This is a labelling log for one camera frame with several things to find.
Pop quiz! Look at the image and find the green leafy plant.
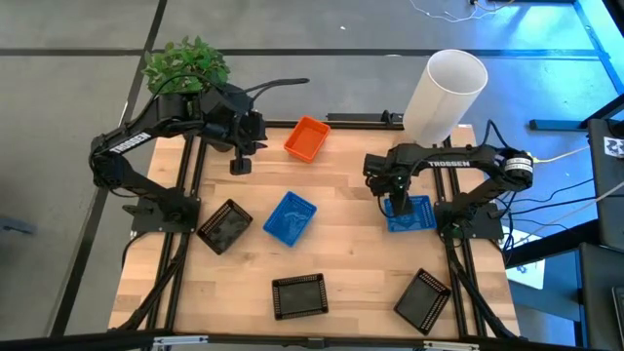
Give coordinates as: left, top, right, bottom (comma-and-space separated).
141, 34, 231, 97

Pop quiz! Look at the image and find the black bracket bar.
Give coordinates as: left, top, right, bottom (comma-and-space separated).
325, 111, 397, 124

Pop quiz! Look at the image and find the black diagonal support bar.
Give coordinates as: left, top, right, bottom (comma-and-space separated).
501, 218, 602, 268

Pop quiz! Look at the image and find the orange plastic basket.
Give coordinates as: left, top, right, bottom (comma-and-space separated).
283, 115, 332, 165

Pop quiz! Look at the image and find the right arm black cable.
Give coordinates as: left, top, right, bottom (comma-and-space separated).
481, 119, 511, 153

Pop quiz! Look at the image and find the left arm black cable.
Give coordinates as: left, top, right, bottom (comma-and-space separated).
243, 77, 311, 101

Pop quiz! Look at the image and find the yellow floor cable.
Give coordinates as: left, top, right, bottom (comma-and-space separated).
530, 145, 594, 165

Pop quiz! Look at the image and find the black furniture panel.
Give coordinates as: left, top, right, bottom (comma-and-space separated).
578, 242, 624, 351

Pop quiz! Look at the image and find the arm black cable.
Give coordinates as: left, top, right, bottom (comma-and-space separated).
481, 119, 511, 153
243, 77, 311, 101

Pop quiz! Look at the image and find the white paper sheet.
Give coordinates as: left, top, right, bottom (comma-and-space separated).
504, 228, 546, 291

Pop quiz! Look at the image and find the black desk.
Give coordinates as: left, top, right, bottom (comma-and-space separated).
587, 118, 624, 253

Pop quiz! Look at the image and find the black floor cable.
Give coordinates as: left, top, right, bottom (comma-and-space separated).
504, 196, 589, 218
504, 177, 596, 206

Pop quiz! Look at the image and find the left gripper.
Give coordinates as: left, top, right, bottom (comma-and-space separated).
204, 83, 269, 176

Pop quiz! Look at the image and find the silver corner bracket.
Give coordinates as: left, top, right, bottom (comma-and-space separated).
422, 340, 482, 351
153, 334, 209, 348

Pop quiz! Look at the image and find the blue plastic basket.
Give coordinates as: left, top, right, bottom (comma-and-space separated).
383, 194, 439, 234
262, 190, 318, 249

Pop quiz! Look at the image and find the grey floor cable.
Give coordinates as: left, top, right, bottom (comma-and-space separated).
509, 180, 624, 238

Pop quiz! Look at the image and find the black plastic basket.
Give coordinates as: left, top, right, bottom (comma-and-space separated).
271, 272, 330, 322
393, 267, 453, 336
196, 198, 254, 256

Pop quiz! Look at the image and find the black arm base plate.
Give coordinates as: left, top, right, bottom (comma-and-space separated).
435, 199, 505, 241
121, 194, 202, 234

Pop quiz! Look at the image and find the black and white marker tag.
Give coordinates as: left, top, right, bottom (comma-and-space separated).
603, 136, 624, 159

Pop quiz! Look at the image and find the white cylinder tube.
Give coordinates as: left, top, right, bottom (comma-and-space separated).
402, 48, 489, 147

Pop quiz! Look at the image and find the white floor cable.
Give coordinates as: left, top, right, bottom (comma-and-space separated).
408, 0, 516, 23

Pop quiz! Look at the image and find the black desk leg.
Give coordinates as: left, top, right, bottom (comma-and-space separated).
529, 92, 624, 132

